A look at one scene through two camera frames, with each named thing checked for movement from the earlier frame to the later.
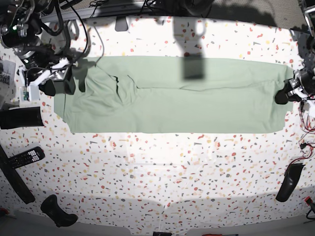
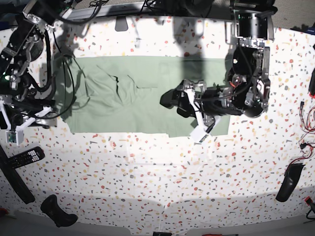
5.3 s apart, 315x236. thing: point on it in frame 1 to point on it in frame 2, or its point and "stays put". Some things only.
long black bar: x=15 y=178 stays put
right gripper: x=303 y=77 to x=220 y=101
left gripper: x=43 y=58 to x=21 y=111
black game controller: x=49 y=207 stays put
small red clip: x=308 y=200 stays put
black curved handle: x=291 y=177 stays put
